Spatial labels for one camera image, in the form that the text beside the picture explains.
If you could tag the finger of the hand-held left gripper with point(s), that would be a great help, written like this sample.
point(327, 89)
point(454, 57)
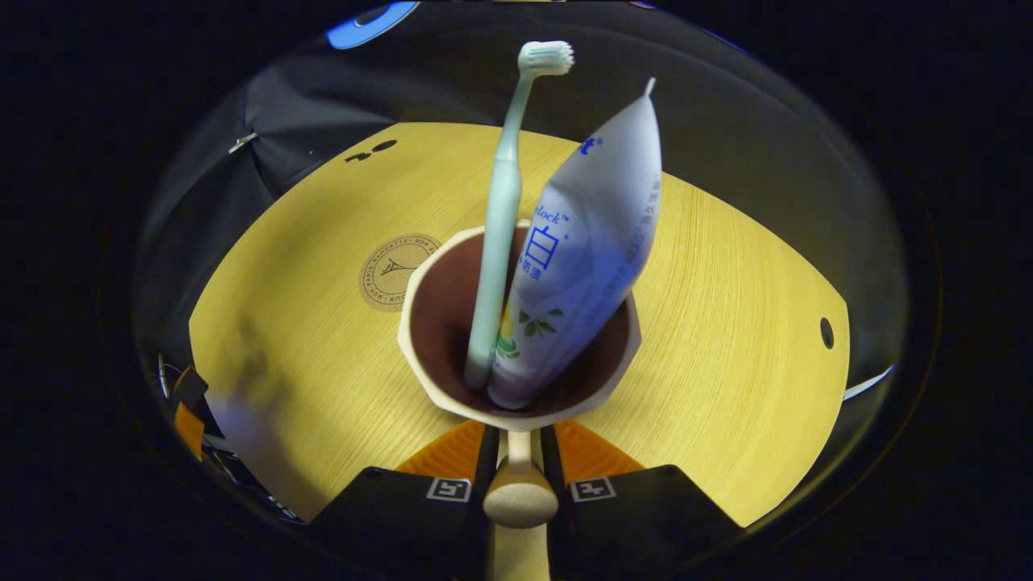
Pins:
point(190, 428)

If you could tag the black backdrop cloth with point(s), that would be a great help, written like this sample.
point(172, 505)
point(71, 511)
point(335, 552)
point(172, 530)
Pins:
point(726, 121)

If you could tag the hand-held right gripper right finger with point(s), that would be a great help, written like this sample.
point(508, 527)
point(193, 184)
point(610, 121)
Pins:
point(550, 452)

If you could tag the pale green toothbrush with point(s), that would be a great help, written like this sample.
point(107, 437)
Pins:
point(500, 226)

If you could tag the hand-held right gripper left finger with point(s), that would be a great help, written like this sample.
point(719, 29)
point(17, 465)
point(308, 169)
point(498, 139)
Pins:
point(484, 448)

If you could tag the beige cup with brown inside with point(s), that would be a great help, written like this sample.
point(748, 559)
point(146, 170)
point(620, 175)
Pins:
point(440, 323)

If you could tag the white toothpaste tube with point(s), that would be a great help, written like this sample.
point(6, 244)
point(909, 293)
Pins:
point(589, 242)

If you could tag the silver binder clip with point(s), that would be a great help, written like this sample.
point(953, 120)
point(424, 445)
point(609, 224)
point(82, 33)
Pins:
point(242, 143)

